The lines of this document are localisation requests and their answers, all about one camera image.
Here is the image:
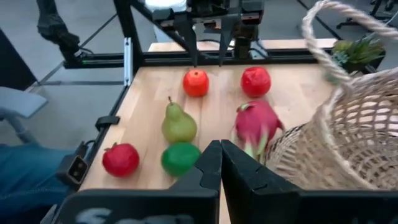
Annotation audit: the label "black edge clamp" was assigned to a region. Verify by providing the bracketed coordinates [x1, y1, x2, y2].
[95, 115, 121, 132]

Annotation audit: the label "orange-red round fruit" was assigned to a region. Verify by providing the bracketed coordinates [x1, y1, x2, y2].
[182, 68, 210, 98]

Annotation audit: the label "black office chair base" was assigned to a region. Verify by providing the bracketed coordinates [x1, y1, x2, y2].
[335, 0, 398, 30]

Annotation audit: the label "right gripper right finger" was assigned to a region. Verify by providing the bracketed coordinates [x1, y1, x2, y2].
[220, 139, 398, 224]

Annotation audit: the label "black board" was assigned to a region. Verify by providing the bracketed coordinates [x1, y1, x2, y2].
[0, 27, 38, 91]

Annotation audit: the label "person's leg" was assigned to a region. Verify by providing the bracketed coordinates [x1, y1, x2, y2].
[0, 142, 75, 224]

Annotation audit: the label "white cylindrical object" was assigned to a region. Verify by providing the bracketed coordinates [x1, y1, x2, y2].
[144, 0, 188, 13]

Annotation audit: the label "black metal table frame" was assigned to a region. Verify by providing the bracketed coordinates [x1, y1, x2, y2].
[62, 0, 386, 194]

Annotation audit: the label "pink dragon fruit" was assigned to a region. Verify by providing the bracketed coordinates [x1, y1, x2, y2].
[231, 99, 285, 164]

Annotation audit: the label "green pear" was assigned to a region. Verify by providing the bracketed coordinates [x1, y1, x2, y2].
[160, 96, 198, 144]

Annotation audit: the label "green lime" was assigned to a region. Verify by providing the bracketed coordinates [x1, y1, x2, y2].
[160, 142, 202, 177]

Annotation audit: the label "black jointed support arm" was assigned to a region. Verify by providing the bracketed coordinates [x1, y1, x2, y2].
[35, 0, 94, 68]

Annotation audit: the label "woven wicker basket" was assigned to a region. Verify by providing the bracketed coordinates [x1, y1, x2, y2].
[266, 0, 398, 191]

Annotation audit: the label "green succulent plant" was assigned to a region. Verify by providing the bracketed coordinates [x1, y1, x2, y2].
[329, 33, 386, 74]

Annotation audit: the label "red apple with green leaf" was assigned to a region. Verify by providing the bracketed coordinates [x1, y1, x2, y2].
[101, 142, 141, 179]

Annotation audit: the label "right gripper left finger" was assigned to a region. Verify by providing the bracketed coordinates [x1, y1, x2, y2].
[51, 139, 222, 224]

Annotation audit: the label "silver vertical bracket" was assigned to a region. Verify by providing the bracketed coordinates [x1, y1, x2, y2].
[123, 37, 134, 87]

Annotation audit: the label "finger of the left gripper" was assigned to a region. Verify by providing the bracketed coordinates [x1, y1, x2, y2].
[174, 12, 200, 68]
[217, 15, 242, 67]

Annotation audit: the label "grey chair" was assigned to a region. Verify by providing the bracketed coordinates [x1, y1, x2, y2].
[0, 86, 49, 144]

